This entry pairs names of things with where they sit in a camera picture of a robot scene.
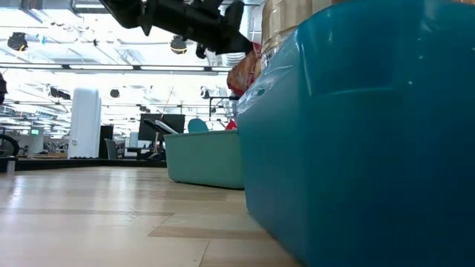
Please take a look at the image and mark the long ceiling light strip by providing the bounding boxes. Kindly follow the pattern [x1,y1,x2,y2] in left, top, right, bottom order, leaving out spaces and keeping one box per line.
[0,63,238,74]

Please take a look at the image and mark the dark cabinet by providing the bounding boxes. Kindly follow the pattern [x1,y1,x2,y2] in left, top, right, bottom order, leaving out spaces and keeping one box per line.
[98,125,114,159]

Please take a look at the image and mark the black screen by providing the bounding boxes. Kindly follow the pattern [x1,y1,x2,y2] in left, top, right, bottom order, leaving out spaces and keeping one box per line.
[139,113,186,142]

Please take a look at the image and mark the black round hoop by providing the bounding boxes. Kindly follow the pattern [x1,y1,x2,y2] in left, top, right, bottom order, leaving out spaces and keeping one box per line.
[0,133,21,158]

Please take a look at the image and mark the small teal container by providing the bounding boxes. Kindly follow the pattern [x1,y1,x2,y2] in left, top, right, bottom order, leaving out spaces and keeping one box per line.
[164,129,245,190]

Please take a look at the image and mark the large teal tray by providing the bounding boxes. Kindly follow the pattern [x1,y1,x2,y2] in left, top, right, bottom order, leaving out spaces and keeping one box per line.
[237,0,475,267]

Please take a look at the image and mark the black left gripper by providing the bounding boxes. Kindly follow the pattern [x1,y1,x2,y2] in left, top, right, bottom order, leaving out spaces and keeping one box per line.
[139,0,256,60]

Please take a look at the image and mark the black pendant lamp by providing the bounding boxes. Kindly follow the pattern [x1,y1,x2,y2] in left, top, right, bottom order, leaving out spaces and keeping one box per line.
[169,34,188,55]
[6,31,29,52]

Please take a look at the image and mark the grey office chair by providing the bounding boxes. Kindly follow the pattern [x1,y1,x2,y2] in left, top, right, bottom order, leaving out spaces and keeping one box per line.
[104,138,119,160]

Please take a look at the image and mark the black metal stand frame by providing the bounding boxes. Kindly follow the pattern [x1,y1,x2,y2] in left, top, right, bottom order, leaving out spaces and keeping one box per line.
[207,95,240,120]

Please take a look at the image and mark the teal plate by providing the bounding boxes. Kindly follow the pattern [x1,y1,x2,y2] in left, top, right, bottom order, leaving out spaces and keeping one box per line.
[187,118,209,134]

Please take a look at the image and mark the dark ceiling fixture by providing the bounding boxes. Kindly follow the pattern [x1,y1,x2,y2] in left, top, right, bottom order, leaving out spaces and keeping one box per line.
[49,86,72,101]

